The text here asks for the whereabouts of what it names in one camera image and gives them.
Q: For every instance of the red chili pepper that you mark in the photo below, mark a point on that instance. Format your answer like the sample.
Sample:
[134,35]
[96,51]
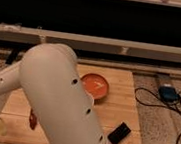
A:
[32,120]

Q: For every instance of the black rectangular remote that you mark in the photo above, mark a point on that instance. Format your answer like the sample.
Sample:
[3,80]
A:
[117,135]

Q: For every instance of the wooden shelf rail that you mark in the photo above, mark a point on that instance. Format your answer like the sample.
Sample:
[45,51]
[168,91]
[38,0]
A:
[90,43]

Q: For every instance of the orange ceramic bowl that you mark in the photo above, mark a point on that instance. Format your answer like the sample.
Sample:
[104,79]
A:
[96,85]

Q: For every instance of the wooden board table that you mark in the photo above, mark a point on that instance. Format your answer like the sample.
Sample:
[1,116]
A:
[118,107]

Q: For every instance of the blue power adapter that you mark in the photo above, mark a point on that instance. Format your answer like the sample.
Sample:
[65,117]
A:
[166,90]

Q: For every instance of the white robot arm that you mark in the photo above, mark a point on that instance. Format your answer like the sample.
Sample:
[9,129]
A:
[48,75]

